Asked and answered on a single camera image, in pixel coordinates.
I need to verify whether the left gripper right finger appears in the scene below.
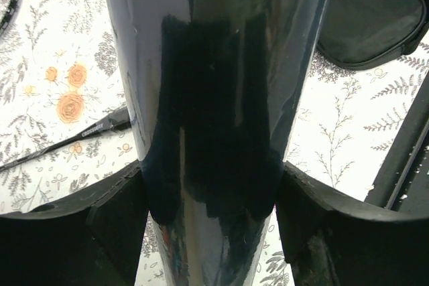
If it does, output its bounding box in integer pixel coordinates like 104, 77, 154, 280
276, 162, 428, 286

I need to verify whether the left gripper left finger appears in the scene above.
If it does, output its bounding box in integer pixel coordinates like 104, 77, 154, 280
1, 161, 147, 285

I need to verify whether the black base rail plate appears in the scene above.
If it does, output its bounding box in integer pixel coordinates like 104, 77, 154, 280
365, 76, 428, 209

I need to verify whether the floral table mat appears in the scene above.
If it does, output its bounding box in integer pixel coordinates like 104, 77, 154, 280
0, 0, 429, 286

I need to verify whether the black racket cover bag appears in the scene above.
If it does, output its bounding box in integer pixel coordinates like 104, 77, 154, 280
317, 0, 428, 70

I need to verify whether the black shuttlecock tube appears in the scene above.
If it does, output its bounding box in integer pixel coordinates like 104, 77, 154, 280
107, 0, 326, 285

